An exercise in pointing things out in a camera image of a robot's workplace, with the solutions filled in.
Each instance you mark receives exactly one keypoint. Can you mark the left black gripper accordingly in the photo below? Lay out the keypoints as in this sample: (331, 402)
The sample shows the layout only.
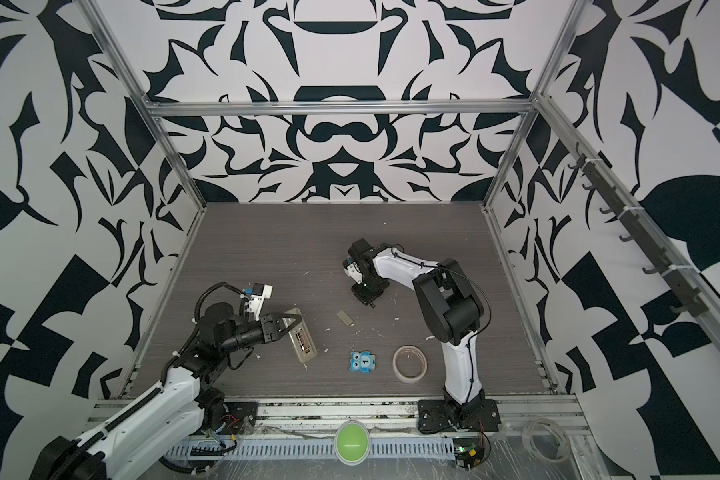
(270, 329)

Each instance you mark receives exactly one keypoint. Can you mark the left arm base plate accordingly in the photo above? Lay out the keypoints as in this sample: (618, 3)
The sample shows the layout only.
(237, 417)

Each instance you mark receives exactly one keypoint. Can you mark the white remote control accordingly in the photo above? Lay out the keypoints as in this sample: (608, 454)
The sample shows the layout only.
(301, 326)

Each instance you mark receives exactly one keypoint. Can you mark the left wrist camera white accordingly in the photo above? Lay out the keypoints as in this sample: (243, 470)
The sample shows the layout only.
(252, 300)

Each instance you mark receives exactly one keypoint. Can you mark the black gold battery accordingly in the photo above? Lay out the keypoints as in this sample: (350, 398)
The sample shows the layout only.
(303, 343)

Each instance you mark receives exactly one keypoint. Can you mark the slotted cable duct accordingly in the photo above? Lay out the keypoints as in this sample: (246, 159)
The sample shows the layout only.
(434, 448)

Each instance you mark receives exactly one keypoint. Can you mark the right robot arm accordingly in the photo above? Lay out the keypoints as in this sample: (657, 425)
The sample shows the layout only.
(448, 300)

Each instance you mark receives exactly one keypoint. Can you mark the small circuit board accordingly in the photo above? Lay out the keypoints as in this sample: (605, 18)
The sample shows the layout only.
(468, 455)

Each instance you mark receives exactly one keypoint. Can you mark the beige battery cover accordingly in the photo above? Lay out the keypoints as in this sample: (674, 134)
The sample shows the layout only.
(346, 319)

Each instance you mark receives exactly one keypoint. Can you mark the green push button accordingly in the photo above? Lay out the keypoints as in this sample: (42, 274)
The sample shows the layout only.
(352, 443)

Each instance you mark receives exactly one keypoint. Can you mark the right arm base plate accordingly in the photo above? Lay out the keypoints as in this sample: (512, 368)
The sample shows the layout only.
(440, 416)

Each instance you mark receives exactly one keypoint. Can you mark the blue owl figure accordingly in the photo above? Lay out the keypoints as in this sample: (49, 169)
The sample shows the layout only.
(362, 362)

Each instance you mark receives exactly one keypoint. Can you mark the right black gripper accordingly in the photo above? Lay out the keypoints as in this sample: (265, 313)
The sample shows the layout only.
(364, 298)

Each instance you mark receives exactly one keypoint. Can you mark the aluminium frame rail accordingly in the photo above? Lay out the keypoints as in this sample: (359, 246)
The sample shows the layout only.
(346, 107)

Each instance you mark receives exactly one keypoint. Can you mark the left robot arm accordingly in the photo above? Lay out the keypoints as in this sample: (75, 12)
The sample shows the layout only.
(183, 401)

